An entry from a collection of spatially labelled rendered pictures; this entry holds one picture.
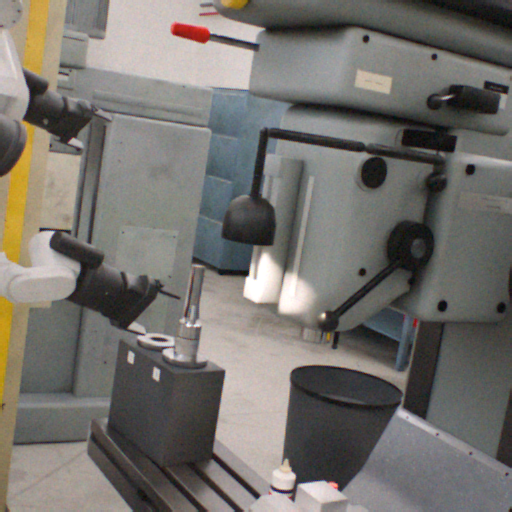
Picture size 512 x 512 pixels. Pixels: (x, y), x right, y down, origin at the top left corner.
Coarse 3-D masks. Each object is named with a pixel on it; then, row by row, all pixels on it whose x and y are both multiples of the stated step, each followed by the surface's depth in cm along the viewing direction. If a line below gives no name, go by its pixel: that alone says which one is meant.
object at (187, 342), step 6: (180, 330) 151; (186, 330) 151; (180, 336) 152; (186, 336) 151; (192, 336) 151; (198, 336) 152; (180, 342) 152; (186, 342) 151; (192, 342) 151; (198, 342) 153; (180, 348) 152; (186, 348) 151; (192, 348) 152; (180, 354) 152; (186, 354) 152; (192, 354) 152
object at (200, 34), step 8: (176, 24) 109; (184, 24) 109; (192, 24) 110; (176, 32) 109; (184, 32) 109; (192, 32) 110; (200, 32) 110; (208, 32) 111; (192, 40) 111; (200, 40) 111; (208, 40) 112; (216, 40) 113; (224, 40) 113; (232, 40) 114; (240, 40) 115; (248, 48) 116; (256, 48) 116
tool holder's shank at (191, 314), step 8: (192, 272) 151; (200, 272) 150; (192, 280) 151; (200, 280) 151; (192, 288) 151; (200, 288) 151; (192, 296) 151; (200, 296) 152; (192, 304) 151; (184, 312) 152; (192, 312) 151; (192, 320) 152
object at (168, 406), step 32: (128, 352) 159; (160, 352) 157; (128, 384) 159; (160, 384) 150; (192, 384) 149; (128, 416) 159; (160, 416) 149; (192, 416) 151; (160, 448) 149; (192, 448) 152
